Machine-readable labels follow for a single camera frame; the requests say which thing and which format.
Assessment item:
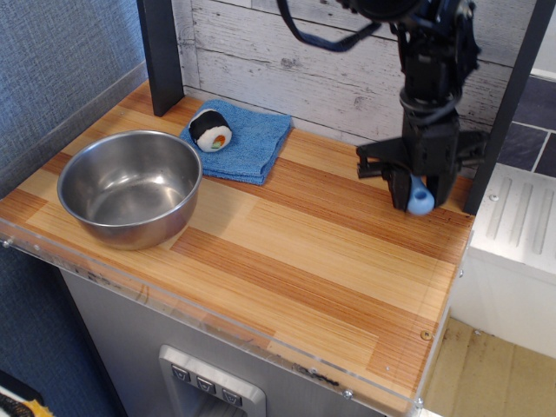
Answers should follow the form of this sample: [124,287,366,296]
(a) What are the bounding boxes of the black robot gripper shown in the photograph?
[356,110,489,211]

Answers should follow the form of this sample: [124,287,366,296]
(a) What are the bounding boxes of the blue and grey spoon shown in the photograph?
[407,175,435,216]

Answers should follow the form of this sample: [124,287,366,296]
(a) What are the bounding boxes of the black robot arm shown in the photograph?
[354,1,489,215]

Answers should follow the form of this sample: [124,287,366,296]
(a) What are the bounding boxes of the clear acrylic counter edge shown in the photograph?
[0,216,475,414]

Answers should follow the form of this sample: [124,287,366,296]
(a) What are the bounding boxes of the white ribbed appliance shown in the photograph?
[450,164,555,357]

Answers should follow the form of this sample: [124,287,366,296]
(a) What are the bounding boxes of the blue folded cloth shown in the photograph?
[180,100,291,185]

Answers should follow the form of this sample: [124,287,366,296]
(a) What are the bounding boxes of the plush sushi roll toy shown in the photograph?
[188,109,232,153]

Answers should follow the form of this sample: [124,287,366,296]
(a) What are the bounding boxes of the stainless steel bowl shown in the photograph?
[57,130,202,250]

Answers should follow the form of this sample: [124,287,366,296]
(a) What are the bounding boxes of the grey dispenser button panel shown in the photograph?
[159,345,267,416]

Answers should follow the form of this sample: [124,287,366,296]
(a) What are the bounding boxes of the grey cabinet front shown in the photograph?
[62,272,377,416]

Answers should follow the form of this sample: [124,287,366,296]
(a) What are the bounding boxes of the yellow and black object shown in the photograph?
[1,371,54,417]

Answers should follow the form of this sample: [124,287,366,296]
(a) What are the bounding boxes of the dark right shelf post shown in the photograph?
[462,0,555,215]

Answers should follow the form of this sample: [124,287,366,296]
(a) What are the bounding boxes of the dark shelf post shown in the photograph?
[136,0,184,116]
[462,0,555,215]

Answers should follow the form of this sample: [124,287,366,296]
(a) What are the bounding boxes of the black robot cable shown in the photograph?
[275,0,383,53]

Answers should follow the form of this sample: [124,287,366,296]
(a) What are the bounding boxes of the dark left shelf post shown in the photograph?
[136,0,184,116]

